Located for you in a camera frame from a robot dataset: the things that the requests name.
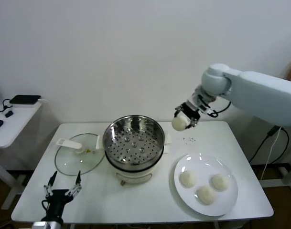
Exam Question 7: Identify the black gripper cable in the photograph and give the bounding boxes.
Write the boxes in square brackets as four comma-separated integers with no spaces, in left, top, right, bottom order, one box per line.
[41,199,52,213]
[211,100,232,114]

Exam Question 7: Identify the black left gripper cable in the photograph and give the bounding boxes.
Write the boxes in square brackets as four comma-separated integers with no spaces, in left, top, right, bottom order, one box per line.
[41,199,52,213]

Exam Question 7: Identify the white cable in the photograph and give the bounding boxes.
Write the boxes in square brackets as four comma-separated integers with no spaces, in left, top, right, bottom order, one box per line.
[261,126,286,182]

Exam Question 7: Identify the black flat box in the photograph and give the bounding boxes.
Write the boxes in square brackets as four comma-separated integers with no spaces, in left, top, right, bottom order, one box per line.
[9,94,42,105]

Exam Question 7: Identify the glass lid with white handle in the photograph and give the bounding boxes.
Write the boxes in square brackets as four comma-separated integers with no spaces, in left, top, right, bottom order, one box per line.
[54,133,105,177]

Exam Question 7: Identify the white steamed baozi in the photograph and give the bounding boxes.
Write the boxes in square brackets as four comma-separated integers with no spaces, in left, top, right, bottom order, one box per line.
[171,115,188,132]
[179,170,198,189]
[211,174,231,192]
[196,185,217,205]

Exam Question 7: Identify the thin black desk cable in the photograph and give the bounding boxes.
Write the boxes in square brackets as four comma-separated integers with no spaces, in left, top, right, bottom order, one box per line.
[0,99,13,113]

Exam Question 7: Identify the white flat box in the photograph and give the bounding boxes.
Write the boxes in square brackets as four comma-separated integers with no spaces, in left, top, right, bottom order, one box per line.
[12,99,49,109]

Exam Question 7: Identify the cream electric cooker base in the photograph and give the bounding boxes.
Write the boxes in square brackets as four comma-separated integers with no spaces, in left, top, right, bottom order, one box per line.
[104,143,171,187]

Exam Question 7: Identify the stainless steel steamer basket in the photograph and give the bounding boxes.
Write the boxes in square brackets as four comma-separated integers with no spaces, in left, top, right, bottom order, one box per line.
[95,115,172,171]

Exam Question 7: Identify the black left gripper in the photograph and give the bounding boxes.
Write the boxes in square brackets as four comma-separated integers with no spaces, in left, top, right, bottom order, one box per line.
[42,170,83,221]

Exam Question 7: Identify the white side desk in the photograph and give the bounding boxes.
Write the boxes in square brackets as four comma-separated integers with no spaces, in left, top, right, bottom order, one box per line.
[0,101,49,210]

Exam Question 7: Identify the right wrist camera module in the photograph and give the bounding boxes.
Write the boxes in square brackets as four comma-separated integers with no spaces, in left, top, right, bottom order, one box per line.
[197,94,219,118]

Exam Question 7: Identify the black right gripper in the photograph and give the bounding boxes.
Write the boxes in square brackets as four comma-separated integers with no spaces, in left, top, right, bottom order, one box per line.
[174,100,202,130]

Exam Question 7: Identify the white round plate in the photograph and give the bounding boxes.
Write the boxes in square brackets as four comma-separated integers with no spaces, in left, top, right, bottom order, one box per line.
[173,153,239,217]

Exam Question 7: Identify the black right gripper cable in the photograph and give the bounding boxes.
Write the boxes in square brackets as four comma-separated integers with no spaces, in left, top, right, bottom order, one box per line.
[211,100,232,114]

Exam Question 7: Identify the black power cable with adapter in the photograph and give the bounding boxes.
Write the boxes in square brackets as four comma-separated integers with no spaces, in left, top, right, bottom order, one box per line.
[249,125,291,165]

